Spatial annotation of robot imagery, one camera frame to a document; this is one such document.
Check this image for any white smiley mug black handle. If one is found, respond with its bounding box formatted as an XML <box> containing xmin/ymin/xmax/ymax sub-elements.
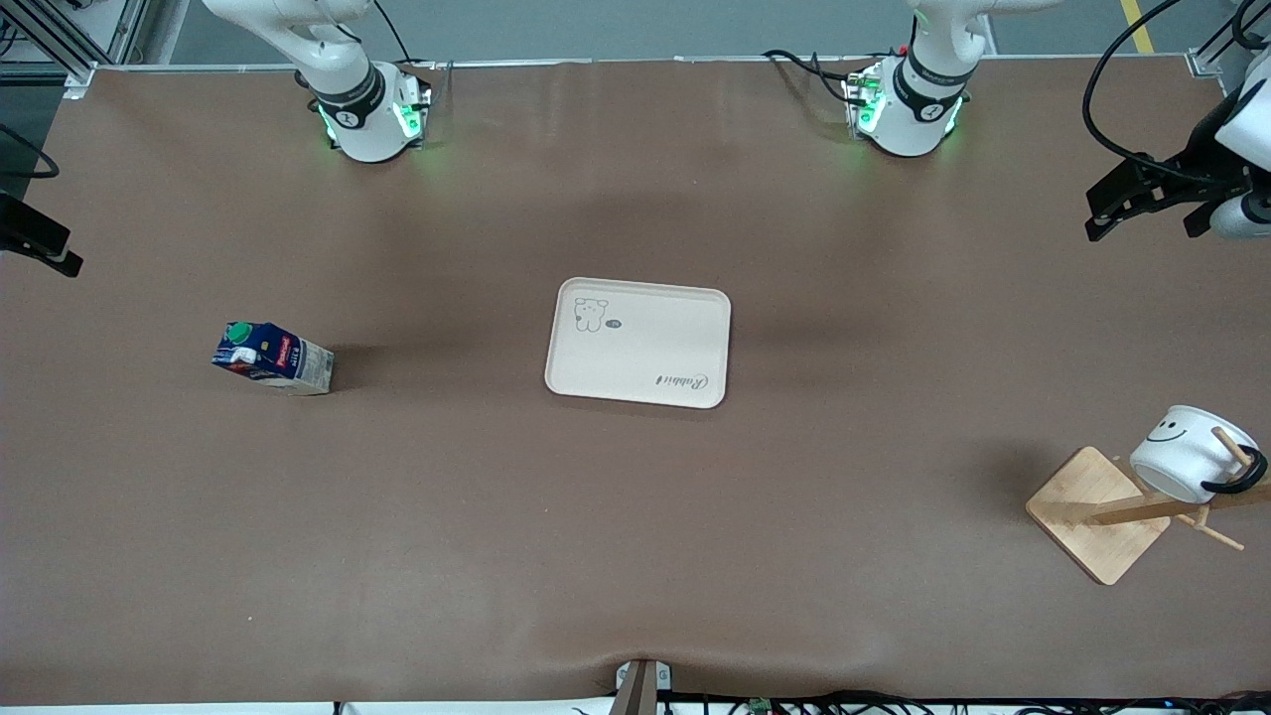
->
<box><xmin>1129</xmin><ymin>405</ymin><xmax>1269</xmax><ymax>504</ymax></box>

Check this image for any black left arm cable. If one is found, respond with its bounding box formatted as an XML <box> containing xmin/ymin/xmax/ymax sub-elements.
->
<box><xmin>1081</xmin><ymin>0</ymin><xmax>1242</xmax><ymax>186</ymax></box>

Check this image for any black right base cable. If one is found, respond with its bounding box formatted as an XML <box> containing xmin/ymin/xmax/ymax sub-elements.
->
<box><xmin>371</xmin><ymin>0</ymin><xmax>440</xmax><ymax>72</ymax></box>

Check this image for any wooden mug rack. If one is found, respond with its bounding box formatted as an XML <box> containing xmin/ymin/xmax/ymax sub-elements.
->
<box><xmin>1025</xmin><ymin>425</ymin><xmax>1271</xmax><ymax>587</ymax></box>

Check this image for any blue milk carton green cap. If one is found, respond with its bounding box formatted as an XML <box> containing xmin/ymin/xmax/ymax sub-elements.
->
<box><xmin>212</xmin><ymin>321</ymin><xmax>335</xmax><ymax>397</ymax></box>

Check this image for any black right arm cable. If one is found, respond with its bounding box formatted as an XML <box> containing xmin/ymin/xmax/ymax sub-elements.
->
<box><xmin>0</xmin><ymin>123</ymin><xmax>61</xmax><ymax>181</ymax></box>

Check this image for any aluminium camera mast profile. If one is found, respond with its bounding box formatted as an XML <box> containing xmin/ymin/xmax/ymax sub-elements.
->
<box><xmin>610</xmin><ymin>658</ymin><xmax>673</xmax><ymax>715</ymax></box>

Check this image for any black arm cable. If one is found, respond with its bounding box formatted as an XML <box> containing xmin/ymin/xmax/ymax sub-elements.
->
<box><xmin>1081</xmin><ymin>0</ymin><xmax>1242</xmax><ymax>186</ymax></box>
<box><xmin>0</xmin><ymin>123</ymin><xmax>61</xmax><ymax>181</ymax></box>

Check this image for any black left base cable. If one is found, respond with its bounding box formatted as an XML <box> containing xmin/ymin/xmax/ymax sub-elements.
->
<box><xmin>762</xmin><ymin>48</ymin><xmax>867</xmax><ymax>106</ymax></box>

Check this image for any black base cable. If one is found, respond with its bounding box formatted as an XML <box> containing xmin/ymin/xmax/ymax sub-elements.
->
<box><xmin>371</xmin><ymin>0</ymin><xmax>440</xmax><ymax>72</ymax></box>
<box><xmin>762</xmin><ymin>48</ymin><xmax>867</xmax><ymax>106</ymax></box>

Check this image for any cream tray with rabbit print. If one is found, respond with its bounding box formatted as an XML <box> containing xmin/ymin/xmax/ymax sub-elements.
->
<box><xmin>544</xmin><ymin>277</ymin><xmax>733</xmax><ymax>409</ymax></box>

